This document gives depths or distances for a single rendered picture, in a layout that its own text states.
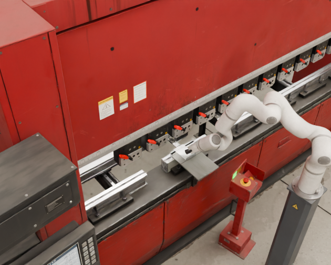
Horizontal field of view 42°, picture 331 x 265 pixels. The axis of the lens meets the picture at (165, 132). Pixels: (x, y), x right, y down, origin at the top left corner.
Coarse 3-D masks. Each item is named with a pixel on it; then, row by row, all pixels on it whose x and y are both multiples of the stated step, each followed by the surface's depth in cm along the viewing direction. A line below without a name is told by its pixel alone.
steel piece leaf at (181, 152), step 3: (183, 147) 293; (186, 147) 293; (177, 150) 290; (180, 150) 290; (183, 150) 290; (180, 153) 289; (183, 153) 289; (195, 153) 286; (183, 156) 287; (186, 156) 287; (189, 156) 287; (192, 156) 286; (186, 159) 283
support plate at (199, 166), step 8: (200, 152) 290; (176, 160) 285; (184, 160) 284; (192, 160) 284; (200, 160) 284; (208, 160) 284; (184, 168) 280; (192, 168) 279; (200, 168) 279; (208, 168) 279; (216, 168) 280; (200, 176) 274
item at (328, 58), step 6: (330, 54) 423; (318, 60) 437; (324, 60) 432; (330, 60) 426; (312, 66) 447; (318, 66) 440; (294, 72) 469; (300, 72) 462; (306, 72) 456; (312, 72) 450; (294, 78) 472; (300, 78) 466
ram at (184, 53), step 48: (192, 0) 216; (240, 0) 240; (288, 0) 271; (96, 48) 194; (144, 48) 213; (192, 48) 237; (240, 48) 266; (288, 48) 304; (96, 96) 210; (192, 96) 261; (96, 144) 229
